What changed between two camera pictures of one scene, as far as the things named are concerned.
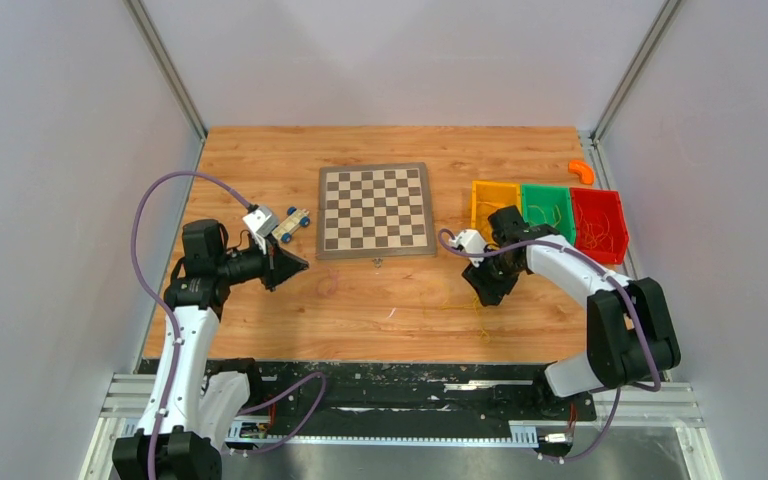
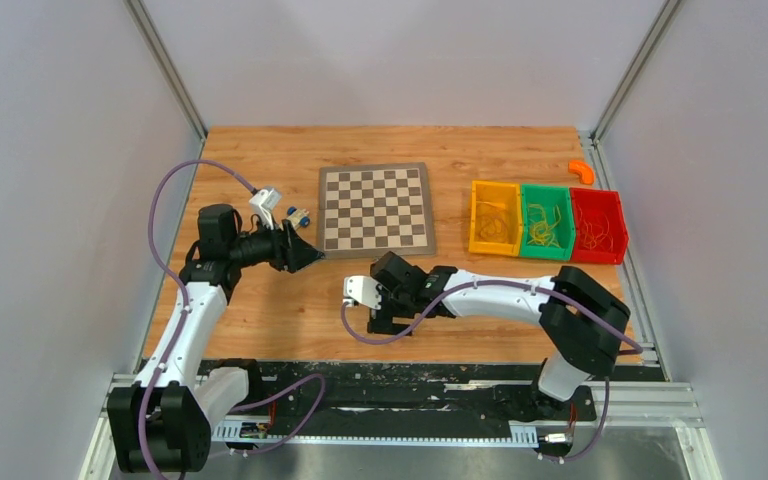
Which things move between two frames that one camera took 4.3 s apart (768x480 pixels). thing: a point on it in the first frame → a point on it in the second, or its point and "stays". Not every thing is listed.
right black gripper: [490, 293] → [382, 320]
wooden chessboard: [374, 211] stays
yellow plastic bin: [486, 197] stays
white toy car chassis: [294, 218] stays
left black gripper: [280, 265] → [289, 251]
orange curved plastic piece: [583, 170] stays
